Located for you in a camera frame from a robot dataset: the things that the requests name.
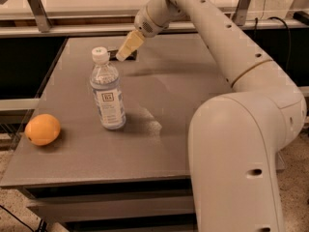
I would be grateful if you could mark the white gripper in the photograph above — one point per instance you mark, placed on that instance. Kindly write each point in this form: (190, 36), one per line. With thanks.
(145, 22)

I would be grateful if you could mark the left metal bracket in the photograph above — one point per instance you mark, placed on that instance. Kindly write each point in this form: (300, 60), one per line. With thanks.
(40, 15)

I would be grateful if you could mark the dark chocolate rxbar wrapper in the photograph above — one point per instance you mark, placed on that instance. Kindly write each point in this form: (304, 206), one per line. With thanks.
(113, 56)

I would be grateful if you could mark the right metal bracket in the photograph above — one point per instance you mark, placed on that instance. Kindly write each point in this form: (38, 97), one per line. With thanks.
(239, 17)

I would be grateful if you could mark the grey drawer cabinet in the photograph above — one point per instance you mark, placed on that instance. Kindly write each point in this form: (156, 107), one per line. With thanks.
(161, 206)

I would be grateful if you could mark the metal bracket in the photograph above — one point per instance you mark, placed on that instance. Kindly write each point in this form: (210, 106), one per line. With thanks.
(239, 17)
(40, 15)

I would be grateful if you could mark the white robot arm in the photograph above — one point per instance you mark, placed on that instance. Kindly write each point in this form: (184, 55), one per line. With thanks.
(234, 138)

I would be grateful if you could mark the orange fruit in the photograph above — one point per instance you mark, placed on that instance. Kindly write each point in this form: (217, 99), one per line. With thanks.
(42, 129)

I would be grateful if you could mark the clear plastic water bottle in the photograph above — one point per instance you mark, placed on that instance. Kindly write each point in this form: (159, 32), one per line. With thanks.
(105, 83)

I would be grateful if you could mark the metal rail behind table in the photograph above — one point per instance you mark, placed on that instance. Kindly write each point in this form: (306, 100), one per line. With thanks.
(81, 25)

